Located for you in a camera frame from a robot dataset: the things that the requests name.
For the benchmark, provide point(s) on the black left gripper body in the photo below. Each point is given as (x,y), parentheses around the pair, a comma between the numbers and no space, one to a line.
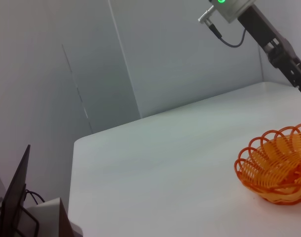
(259,27)

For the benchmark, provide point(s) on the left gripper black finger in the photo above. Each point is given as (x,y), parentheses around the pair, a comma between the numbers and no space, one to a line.
(297,79)

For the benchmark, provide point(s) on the orange woven plastic basket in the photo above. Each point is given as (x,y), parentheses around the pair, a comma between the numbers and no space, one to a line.
(283,198)

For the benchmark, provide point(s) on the white box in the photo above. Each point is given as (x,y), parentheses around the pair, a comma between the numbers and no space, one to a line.
(47,217)

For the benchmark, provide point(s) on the black flat monitor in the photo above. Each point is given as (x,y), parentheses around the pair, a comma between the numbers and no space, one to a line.
(13,197)

